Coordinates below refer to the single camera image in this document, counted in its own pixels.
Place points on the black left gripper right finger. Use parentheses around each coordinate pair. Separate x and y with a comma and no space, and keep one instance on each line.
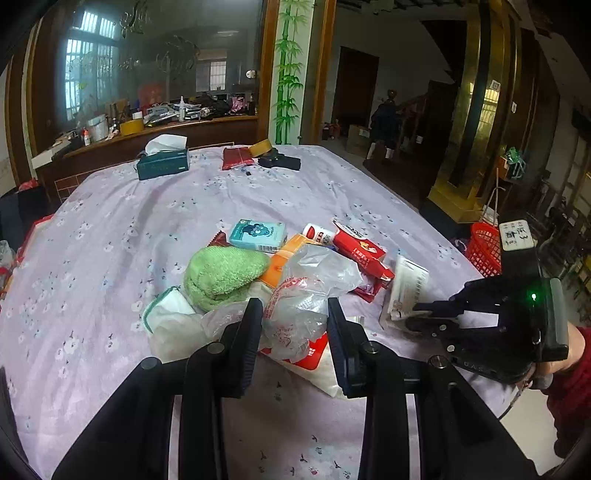
(346,339)

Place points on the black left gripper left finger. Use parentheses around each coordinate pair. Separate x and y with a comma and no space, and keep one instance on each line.
(241,344)

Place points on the black device on table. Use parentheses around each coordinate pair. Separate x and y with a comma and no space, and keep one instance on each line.
(275,159)

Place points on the right hand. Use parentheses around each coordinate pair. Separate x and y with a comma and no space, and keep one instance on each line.
(575,352)

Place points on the bamboo painted pillar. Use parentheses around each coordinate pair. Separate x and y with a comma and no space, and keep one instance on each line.
(290,64)

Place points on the teal tissue pack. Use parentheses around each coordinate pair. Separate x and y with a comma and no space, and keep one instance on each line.
(266,237)

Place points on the red plastic trash basket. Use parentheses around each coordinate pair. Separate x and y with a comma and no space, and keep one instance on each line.
(484,249)

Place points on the lilac floral tablecloth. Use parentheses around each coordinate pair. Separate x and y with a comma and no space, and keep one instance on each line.
(71,322)

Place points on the white green-edged mask packet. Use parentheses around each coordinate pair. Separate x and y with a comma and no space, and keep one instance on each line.
(173,327)

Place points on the red cigarette carton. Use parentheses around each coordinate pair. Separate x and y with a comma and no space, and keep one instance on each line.
(368,256)

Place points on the brown tape roll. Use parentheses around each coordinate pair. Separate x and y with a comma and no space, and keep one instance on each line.
(260,148)

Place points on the orange box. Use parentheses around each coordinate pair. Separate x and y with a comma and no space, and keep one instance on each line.
(272,276)

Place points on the green towel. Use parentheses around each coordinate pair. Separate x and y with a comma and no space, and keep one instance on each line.
(217,276)

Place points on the clear plastic bag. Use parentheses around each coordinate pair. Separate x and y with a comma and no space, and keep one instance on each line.
(297,313)

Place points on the white red tube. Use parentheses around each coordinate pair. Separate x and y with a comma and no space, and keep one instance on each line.
(319,234)

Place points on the dark red snack packet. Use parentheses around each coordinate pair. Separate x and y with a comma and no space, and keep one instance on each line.
(219,240)

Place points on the dark teal tissue box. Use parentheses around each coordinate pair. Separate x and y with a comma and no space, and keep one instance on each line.
(164,155)

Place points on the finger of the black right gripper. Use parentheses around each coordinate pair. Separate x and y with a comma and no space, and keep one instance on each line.
(432,327)
(452,308)

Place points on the white pot on sideboard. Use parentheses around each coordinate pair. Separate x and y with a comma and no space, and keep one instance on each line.
(98,128)

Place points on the red pouch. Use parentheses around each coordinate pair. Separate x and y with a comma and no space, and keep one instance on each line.
(236,157)

